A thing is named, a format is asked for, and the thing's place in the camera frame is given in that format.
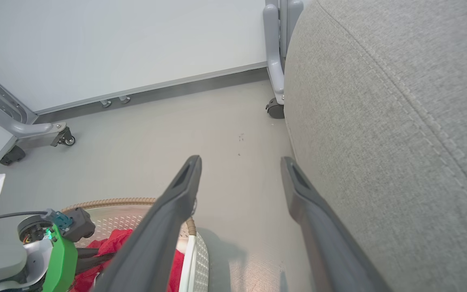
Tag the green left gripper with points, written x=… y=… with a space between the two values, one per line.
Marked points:
x=62 y=259

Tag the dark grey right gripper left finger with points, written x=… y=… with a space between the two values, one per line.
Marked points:
x=152 y=235

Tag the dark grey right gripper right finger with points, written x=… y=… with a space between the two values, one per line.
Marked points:
x=318 y=227

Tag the red clothing with white trim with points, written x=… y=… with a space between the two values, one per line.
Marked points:
x=114 y=241

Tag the white perforated laundry basket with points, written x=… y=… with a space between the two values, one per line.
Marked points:
x=201 y=259

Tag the black round left gripper motor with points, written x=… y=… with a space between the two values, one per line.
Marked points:
x=33 y=229

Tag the grey fabric sofa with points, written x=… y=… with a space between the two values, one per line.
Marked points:
x=379 y=121

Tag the black caster with silver fork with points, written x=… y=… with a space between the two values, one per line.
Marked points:
x=66 y=138

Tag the black caster wheel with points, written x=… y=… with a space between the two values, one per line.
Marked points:
x=275 y=109
x=12 y=155

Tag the small grey partition foot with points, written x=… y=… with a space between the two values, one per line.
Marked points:
x=125 y=99
x=106 y=103

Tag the grey partition leg long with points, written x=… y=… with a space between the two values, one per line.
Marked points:
x=18 y=125

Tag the grey partition leg curved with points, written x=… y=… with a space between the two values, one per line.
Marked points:
x=274 y=52

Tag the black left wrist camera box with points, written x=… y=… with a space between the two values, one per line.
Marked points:
x=80 y=225

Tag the teal left camera connector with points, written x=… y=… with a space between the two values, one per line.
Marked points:
x=60 y=219

